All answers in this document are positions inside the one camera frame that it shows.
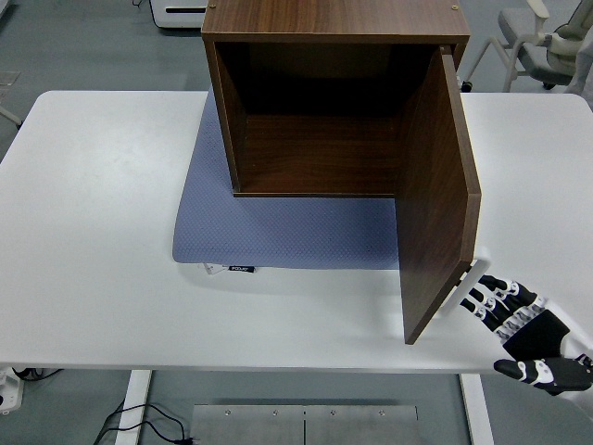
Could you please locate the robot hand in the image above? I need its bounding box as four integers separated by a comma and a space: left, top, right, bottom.
460, 273, 593, 398

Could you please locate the white cabinet door handle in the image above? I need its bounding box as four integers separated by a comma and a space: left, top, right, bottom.
436, 247, 494, 319

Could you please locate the brown wooden cabinet door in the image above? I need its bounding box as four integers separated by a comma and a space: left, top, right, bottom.
393, 45, 483, 346

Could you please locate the brown wooden cabinet body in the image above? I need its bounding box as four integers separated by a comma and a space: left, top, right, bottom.
201, 0, 472, 198

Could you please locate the white table leg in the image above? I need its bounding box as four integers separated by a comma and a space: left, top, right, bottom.
459, 373, 496, 445
114, 370, 154, 445

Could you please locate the grey office chair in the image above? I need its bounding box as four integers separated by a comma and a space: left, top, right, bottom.
460, 0, 593, 94

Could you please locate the blue-grey textured mat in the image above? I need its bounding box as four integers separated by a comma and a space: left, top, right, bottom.
171, 92, 402, 272

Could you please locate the grey metal plate with screws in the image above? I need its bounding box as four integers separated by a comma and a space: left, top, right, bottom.
190, 404, 419, 445

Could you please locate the white appliance with slot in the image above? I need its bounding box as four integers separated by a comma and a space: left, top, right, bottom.
148, 0, 209, 31

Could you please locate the white power strip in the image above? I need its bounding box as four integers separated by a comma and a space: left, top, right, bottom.
0, 365, 24, 415

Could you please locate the grey furniture leg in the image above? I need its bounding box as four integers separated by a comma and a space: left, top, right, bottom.
0, 98, 24, 130

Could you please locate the black floor cable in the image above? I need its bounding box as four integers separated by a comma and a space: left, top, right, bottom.
92, 401, 196, 445

